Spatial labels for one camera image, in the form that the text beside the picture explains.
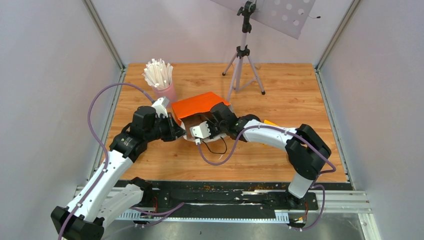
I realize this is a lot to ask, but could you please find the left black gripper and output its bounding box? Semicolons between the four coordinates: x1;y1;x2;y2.
145;112;188;143

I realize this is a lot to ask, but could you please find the orange paper bag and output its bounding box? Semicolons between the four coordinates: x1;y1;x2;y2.
171;91;234;144

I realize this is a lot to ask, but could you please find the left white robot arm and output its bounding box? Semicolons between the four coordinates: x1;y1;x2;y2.
50;106;186;240

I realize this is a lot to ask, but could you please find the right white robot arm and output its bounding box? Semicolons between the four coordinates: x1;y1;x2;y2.
210;102;336;209

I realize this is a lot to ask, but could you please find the pink translucent straw holder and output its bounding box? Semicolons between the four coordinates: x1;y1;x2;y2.
152;81;178;104

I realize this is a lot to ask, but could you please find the bundle of white straws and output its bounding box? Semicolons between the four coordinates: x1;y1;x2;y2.
142;58;174;90

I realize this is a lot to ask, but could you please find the grey perforated panel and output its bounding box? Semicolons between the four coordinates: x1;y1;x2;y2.
214;0;315;39

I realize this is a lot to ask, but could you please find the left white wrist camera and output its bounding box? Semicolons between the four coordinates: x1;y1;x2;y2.
151;97;170;119

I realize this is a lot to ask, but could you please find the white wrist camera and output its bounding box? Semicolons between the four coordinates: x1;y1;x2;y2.
151;97;170;119
189;121;211;145

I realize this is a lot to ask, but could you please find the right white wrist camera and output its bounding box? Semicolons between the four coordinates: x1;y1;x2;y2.
189;121;211;145

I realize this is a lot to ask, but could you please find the yellow triangular plastic bracket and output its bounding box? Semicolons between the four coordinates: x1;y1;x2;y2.
263;119;279;127

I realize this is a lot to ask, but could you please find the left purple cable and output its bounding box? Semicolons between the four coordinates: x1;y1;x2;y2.
57;82;157;240

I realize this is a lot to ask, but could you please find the silver camera tripod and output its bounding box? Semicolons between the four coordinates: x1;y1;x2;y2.
222;0;266;102

